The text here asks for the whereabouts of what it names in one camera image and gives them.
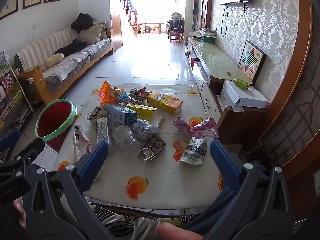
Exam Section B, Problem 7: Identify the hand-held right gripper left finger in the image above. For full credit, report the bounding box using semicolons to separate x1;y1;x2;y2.
25;139;114;240

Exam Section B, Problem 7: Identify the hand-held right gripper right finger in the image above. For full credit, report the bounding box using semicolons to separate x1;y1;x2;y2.
204;139;293;240

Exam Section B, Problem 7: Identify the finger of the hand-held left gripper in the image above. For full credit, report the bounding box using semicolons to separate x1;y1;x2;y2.
12;138;46;167
0;129;21;151

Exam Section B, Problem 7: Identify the pink white carton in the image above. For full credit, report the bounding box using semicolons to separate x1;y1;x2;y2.
73;124;93;164

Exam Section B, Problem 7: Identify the slim white printed box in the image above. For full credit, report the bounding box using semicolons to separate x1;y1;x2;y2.
96;116;110;145

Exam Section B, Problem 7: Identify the crushed blue white paper cup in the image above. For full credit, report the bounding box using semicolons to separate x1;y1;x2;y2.
178;136;208;166

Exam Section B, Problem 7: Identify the clear plastic bottle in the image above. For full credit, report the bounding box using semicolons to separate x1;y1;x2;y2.
109;119;140;152

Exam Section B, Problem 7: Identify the red bin with green rim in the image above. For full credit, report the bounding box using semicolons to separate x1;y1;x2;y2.
35;99;78;153

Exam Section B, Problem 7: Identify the pink plastic wrapper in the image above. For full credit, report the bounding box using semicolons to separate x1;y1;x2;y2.
173;116;219;138

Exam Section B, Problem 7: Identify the grey paper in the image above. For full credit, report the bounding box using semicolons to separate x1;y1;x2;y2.
87;106;109;124

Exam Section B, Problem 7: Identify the blue white toothpaste box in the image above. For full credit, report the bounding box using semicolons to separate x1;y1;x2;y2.
104;102;138;125

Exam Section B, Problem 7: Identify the white paper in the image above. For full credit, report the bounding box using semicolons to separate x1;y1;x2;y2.
132;119;162;140

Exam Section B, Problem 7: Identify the crushed dark brown pack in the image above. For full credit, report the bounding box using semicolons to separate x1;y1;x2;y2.
137;134;167;161

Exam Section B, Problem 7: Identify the orange snack bag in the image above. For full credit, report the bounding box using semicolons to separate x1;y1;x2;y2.
100;80;130;105

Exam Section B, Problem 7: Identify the slim yellow box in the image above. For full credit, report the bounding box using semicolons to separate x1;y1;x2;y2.
125;102;164;128

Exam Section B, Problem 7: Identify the brown red wrapper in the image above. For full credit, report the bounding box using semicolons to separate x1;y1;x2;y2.
129;87;152;102

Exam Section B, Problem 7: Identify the yellow carton with orange print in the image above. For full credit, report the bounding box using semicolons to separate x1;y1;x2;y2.
147;90;184;117

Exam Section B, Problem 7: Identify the person's left hand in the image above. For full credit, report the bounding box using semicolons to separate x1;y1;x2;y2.
10;196;28;230

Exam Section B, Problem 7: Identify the person's right hand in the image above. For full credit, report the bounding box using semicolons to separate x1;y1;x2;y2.
157;224;204;240

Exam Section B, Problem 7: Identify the dark wooden side cabinet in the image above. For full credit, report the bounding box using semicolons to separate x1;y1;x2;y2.
216;106;268;145

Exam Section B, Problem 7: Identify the dark blue cloth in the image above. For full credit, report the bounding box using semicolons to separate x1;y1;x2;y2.
184;189;242;239

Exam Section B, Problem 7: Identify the striped patterned clothing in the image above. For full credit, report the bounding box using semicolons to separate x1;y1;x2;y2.
87;202;200;240

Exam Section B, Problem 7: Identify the white cardboard box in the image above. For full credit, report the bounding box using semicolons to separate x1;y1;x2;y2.
220;79;270;108

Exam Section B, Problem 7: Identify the green wrapped item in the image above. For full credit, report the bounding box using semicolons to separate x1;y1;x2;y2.
233;78;250;90

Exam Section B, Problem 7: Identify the cream plush toy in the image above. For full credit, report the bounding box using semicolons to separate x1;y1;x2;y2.
42;52;64;68

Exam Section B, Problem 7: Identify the wooden sofa with striped cover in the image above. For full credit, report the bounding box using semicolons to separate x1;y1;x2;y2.
14;21;115;104

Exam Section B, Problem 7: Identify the long glass top cabinet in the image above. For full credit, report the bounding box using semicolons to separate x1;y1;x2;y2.
185;36;254;115

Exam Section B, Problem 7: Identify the star checkers board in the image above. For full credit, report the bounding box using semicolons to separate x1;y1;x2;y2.
238;40;267;84

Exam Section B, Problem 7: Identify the black clothing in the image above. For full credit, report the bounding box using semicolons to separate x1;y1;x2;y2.
70;13;93;33
54;38;87;57

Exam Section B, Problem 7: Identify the beige cushion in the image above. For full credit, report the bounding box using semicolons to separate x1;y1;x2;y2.
79;24;103;45

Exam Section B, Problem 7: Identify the brown cushion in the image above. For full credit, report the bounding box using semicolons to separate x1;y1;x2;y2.
94;21;108;40

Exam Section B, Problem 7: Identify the stack of books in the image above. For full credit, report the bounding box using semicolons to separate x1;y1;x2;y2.
199;27;217;43

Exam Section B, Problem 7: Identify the wooden chair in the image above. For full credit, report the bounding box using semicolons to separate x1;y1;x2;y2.
168;12;185;43

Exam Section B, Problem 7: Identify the wooden staircase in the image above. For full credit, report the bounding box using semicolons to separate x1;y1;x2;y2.
112;0;138;38

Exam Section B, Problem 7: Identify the wooden lattice partition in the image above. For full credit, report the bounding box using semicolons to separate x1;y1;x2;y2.
259;0;320;230

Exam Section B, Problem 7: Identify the white wire book rack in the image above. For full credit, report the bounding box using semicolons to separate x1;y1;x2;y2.
0;51;35;163

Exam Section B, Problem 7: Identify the black television cable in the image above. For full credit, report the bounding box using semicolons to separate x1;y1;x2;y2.
221;4;229;37

